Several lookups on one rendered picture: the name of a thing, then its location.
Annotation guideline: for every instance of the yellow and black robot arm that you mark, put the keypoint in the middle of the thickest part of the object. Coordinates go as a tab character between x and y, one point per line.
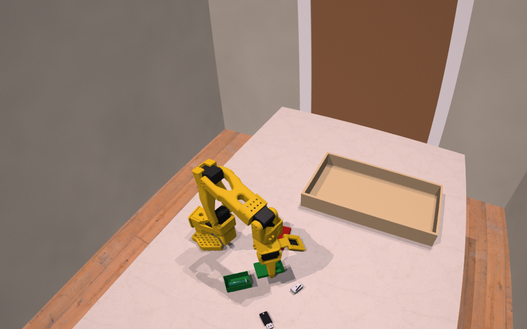
265	223

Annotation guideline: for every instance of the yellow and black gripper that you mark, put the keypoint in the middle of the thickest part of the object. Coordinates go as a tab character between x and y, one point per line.
269	254

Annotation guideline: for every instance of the green aaa battery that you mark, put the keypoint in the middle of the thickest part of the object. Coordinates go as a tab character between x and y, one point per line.
234	283

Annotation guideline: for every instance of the black usb flash drive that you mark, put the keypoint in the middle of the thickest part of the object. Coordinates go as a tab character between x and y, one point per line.
266	319

